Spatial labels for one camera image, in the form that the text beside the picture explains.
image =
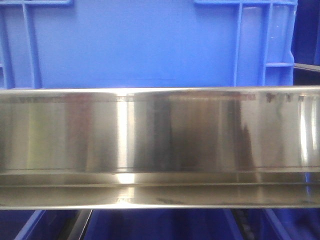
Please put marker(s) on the lower right blue bin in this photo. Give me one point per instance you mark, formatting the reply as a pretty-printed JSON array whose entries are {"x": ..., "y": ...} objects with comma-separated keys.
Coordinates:
[{"x": 290, "y": 224}]

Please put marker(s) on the stainless steel shelf front rail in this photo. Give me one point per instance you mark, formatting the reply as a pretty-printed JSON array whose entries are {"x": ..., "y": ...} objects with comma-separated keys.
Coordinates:
[{"x": 123, "y": 148}]

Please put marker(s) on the lower left blue bin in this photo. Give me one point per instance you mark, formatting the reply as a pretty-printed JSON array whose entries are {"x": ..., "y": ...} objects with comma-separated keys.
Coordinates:
[{"x": 34, "y": 224}]

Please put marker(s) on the upper shelf metal rail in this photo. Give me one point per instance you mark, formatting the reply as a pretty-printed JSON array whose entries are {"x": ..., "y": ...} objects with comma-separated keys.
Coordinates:
[{"x": 307, "y": 67}]

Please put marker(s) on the lower middle blue bin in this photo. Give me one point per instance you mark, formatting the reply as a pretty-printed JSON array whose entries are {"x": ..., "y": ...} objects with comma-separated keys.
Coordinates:
[{"x": 162, "y": 224}]

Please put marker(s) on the large light blue crate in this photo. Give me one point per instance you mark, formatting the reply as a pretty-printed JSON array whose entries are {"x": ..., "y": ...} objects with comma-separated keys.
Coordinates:
[{"x": 57, "y": 44}]

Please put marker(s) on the roller track strip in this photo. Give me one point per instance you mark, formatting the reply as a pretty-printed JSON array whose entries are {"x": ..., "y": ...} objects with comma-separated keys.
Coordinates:
[{"x": 242, "y": 219}]

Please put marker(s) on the upper right dark blue bin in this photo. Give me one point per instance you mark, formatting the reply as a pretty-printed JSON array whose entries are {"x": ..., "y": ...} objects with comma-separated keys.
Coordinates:
[{"x": 306, "y": 36}]

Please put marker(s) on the lower metal divider rail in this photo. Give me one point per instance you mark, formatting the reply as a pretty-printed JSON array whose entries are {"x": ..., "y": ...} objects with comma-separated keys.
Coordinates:
[{"x": 79, "y": 227}]

